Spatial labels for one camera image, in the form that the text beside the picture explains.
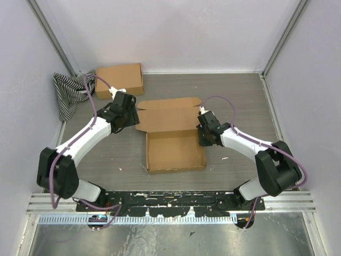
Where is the left aluminium corner post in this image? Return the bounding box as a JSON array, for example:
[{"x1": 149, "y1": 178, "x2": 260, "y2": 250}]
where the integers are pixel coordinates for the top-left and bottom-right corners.
[{"x1": 27, "y1": 0, "x2": 77, "y2": 76}]

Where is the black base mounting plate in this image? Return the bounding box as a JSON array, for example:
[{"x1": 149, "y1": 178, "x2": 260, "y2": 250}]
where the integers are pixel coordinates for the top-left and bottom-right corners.
[{"x1": 75, "y1": 190, "x2": 266, "y2": 217}]

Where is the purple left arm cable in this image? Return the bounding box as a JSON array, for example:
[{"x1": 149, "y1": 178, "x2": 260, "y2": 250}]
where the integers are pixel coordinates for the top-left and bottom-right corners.
[{"x1": 50, "y1": 74, "x2": 123, "y2": 231}]

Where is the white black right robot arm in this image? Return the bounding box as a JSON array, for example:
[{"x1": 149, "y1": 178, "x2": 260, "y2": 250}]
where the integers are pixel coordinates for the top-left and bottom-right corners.
[{"x1": 197, "y1": 107, "x2": 303, "y2": 211}]

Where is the striped black white cloth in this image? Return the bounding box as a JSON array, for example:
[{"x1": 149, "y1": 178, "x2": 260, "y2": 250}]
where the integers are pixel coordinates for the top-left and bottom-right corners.
[{"x1": 53, "y1": 70, "x2": 95, "y2": 122}]

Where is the aluminium corner post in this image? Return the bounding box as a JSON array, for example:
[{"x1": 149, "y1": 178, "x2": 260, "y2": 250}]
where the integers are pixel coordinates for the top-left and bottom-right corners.
[
  {"x1": 261, "y1": 0, "x2": 310, "y2": 79},
  {"x1": 27, "y1": 0, "x2": 77, "y2": 76}
]

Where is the brown cardboard box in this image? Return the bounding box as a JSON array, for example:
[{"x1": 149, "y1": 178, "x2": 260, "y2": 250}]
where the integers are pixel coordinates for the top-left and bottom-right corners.
[
  {"x1": 135, "y1": 97, "x2": 207, "y2": 174},
  {"x1": 96, "y1": 63, "x2": 144, "y2": 96}
]

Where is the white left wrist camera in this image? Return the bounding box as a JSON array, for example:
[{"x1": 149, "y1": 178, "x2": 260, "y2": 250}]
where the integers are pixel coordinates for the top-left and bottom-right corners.
[{"x1": 109, "y1": 86, "x2": 126, "y2": 99}]

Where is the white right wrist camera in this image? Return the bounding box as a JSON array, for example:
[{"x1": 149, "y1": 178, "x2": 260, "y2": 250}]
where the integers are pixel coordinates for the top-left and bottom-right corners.
[{"x1": 199, "y1": 106, "x2": 207, "y2": 115}]

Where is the white slotted cable duct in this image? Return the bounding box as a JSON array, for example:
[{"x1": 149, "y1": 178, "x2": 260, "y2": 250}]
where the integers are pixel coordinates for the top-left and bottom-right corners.
[{"x1": 38, "y1": 214, "x2": 237, "y2": 225}]

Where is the right aluminium corner post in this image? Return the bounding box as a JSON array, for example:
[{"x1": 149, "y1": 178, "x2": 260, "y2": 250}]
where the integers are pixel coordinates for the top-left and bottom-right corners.
[{"x1": 261, "y1": 0, "x2": 310, "y2": 79}]

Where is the folded brown cardboard box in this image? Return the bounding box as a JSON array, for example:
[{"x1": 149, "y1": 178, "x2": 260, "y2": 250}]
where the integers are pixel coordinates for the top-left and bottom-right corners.
[{"x1": 96, "y1": 63, "x2": 144, "y2": 96}]

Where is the aluminium front frame rail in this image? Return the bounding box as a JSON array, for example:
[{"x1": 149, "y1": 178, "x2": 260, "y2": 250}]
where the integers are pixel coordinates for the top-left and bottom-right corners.
[{"x1": 26, "y1": 191, "x2": 316, "y2": 214}]

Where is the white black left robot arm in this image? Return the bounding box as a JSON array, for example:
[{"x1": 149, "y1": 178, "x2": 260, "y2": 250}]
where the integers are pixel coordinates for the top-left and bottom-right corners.
[{"x1": 36, "y1": 90, "x2": 140, "y2": 212}]

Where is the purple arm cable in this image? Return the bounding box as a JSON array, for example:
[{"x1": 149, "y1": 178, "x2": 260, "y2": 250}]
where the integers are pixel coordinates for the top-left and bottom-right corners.
[
  {"x1": 199, "y1": 95, "x2": 309, "y2": 230},
  {"x1": 50, "y1": 74, "x2": 123, "y2": 231}
]

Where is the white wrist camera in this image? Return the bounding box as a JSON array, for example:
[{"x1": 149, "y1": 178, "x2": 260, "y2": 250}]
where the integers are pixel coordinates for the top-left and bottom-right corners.
[
  {"x1": 109, "y1": 86, "x2": 126, "y2": 99},
  {"x1": 199, "y1": 106, "x2": 207, "y2": 115}
]

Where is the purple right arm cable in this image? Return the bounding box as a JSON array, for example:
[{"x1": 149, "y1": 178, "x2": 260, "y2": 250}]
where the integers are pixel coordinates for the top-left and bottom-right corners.
[{"x1": 199, "y1": 95, "x2": 309, "y2": 230}]

